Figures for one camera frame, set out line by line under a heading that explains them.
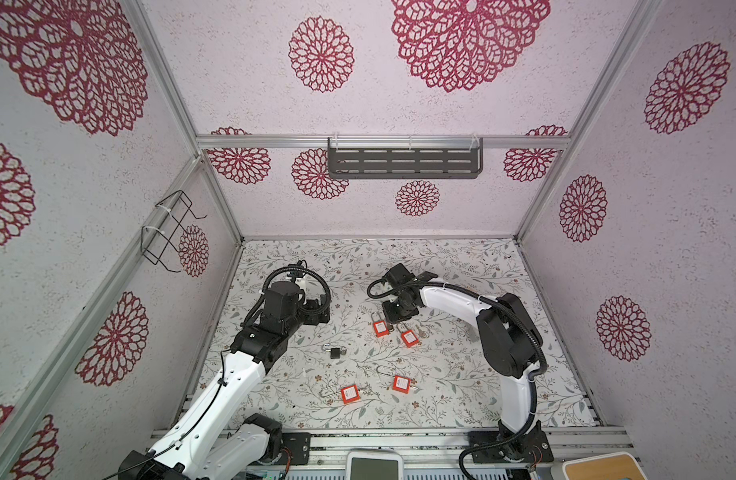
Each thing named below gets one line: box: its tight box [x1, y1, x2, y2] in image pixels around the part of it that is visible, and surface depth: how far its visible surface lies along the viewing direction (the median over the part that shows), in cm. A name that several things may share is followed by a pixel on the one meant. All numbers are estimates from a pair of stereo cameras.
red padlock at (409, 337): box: [396, 322, 419, 348], surface depth 94 cm
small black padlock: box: [330, 346, 347, 359], surface depth 92 cm
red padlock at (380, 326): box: [370, 311, 390, 338], surface depth 96 cm
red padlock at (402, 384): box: [392, 375, 417, 394], surface depth 85 cm
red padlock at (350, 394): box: [340, 384, 361, 404], surface depth 83 cm
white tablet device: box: [345, 448, 404, 480], surface depth 70 cm
